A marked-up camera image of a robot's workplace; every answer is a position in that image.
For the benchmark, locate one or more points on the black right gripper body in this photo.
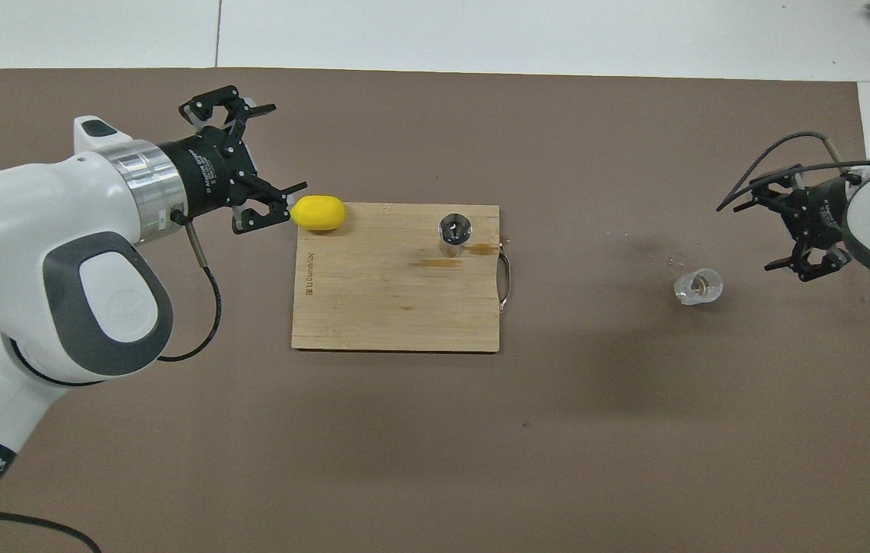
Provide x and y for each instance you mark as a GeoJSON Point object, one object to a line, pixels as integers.
{"type": "Point", "coordinates": [815, 215]}

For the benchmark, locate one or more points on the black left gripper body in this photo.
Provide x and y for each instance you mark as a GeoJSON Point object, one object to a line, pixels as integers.
{"type": "Point", "coordinates": [212, 173]}

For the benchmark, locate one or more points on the clear plastic cup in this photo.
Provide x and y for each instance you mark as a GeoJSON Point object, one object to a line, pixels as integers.
{"type": "Point", "coordinates": [699, 286]}

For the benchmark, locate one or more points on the steel cocktail jigger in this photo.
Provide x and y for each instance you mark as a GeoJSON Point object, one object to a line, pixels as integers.
{"type": "Point", "coordinates": [455, 230]}

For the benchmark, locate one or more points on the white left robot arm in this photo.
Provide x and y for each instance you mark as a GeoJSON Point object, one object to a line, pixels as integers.
{"type": "Point", "coordinates": [35, 230]}

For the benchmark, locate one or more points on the yellow lemon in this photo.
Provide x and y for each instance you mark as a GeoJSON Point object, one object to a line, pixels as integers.
{"type": "Point", "coordinates": [318, 213]}

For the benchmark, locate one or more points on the bamboo cutting board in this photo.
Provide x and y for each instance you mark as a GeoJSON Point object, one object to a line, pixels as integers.
{"type": "Point", "coordinates": [388, 307]}

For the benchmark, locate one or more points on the brown table mat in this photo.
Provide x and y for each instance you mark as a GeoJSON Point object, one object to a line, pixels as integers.
{"type": "Point", "coordinates": [404, 461]}

